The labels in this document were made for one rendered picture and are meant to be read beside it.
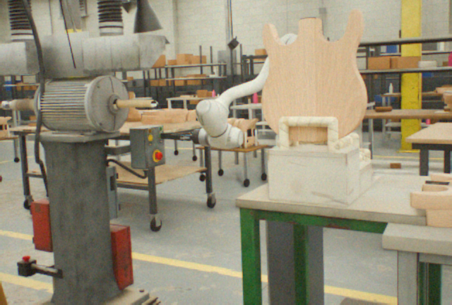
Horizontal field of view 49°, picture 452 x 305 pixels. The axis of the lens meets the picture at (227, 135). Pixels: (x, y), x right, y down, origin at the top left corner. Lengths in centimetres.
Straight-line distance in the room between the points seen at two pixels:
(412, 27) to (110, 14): 698
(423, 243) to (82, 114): 146
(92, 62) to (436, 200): 138
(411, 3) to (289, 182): 721
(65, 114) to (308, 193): 118
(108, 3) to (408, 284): 150
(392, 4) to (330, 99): 1142
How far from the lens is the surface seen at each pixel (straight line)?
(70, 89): 231
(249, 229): 176
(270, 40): 170
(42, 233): 258
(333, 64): 161
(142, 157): 245
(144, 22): 220
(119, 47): 203
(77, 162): 234
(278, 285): 277
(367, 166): 183
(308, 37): 165
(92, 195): 243
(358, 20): 160
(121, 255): 260
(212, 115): 215
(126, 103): 220
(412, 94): 865
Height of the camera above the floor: 135
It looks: 7 degrees down
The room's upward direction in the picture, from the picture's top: 2 degrees counter-clockwise
